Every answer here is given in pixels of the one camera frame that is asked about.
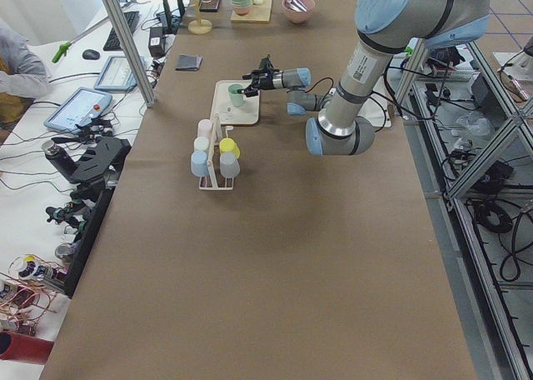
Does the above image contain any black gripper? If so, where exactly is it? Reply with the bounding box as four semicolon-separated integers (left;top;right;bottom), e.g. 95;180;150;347
237;70;284;98

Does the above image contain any green plastic cup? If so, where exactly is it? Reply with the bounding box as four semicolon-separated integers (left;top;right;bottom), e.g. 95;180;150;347
227;83;245;108

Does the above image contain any white rabbit print tray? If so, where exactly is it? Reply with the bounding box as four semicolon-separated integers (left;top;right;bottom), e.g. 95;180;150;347
210;80;260;126

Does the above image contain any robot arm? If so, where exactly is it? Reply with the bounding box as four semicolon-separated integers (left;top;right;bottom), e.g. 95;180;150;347
238;0;490;155

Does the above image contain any pink plastic cup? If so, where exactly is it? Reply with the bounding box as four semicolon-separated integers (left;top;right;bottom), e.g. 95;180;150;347
197;118;213;138

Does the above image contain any yellow plastic cup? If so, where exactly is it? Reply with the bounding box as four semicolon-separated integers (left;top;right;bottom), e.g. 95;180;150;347
219;137;241;158

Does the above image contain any cream white plastic cup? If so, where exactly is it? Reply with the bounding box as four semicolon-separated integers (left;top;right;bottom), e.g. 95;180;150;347
193;136;210;153

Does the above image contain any grey translucent plastic cup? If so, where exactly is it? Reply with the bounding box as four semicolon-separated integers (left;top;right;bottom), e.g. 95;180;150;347
219;152;241;179

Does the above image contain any light blue plastic cup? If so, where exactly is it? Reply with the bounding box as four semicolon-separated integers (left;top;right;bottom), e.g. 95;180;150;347
191;150;209;178

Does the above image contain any folded grey cloth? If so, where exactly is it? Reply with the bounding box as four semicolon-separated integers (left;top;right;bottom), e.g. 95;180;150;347
175;54;203;72

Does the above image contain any wooden cutting board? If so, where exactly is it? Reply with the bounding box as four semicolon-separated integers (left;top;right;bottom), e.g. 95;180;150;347
231;0;272;24

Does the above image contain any wooden mug tree stand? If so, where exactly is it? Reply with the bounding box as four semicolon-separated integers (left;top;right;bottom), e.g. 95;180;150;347
187;0;212;35

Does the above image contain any metal ice scoop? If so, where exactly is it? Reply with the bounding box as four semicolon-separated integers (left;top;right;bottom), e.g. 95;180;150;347
284;0;307;13

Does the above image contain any black box with label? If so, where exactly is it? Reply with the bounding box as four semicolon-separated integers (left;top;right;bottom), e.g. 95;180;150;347
148;26;166;58

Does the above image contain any black computer keyboard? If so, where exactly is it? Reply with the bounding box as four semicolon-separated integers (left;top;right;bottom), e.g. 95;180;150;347
102;10;141;52

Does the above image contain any black computer mouse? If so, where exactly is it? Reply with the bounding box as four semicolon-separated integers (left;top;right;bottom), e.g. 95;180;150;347
82;49;100;60

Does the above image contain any upper teach pendant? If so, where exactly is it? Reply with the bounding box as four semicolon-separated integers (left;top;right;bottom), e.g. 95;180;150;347
43;87;112;133

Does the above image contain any black water bottle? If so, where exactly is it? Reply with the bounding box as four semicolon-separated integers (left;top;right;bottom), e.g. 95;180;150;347
42;140;77;184

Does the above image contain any person in grey jacket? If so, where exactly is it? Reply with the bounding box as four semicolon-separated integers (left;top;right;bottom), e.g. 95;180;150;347
1;20;49;129

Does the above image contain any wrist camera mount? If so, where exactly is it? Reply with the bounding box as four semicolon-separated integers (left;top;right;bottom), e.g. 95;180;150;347
258;55;278;73

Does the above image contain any white wire cup rack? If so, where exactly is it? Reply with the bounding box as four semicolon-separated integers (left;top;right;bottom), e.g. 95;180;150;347
198;113;234;191

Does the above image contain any aluminium frame post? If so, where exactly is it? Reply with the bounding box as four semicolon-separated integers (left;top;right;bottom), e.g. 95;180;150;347
102;0;156;108

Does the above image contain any green handled metal rod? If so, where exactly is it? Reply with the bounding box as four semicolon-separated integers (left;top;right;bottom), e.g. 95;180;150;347
51;0;155;63

